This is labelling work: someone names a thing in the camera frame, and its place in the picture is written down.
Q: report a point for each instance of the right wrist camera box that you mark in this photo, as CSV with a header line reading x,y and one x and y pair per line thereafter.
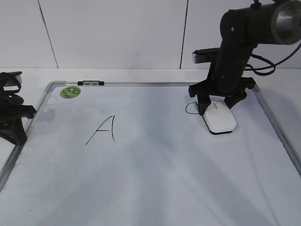
x,y
208,55

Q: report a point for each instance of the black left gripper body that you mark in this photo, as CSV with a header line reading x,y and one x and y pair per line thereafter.
x,y
11,104

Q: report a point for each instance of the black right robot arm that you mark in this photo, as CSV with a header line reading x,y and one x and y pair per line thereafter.
x,y
242,30

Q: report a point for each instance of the black and clear board clip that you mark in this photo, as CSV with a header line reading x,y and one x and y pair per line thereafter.
x,y
90,83

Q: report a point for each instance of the white whiteboard eraser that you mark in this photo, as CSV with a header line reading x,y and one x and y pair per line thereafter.
x,y
219,118

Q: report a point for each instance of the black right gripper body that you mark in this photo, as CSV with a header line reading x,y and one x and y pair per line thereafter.
x,y
204,88

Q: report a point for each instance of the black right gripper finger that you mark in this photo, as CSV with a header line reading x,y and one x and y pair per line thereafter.
x,y
203,101
234,99

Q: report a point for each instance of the white magnetic whiteboard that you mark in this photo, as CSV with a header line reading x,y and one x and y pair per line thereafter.
x,y
135,155

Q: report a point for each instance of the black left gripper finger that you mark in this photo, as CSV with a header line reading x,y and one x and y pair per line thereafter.
x,y
13,131

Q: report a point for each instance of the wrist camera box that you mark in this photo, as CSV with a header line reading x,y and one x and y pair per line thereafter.
x,y
15,80
208,55

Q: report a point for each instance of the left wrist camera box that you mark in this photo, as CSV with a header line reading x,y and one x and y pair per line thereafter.
x,y
15,80

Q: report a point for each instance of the green round magnet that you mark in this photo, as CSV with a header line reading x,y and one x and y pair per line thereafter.
x,y
70,92

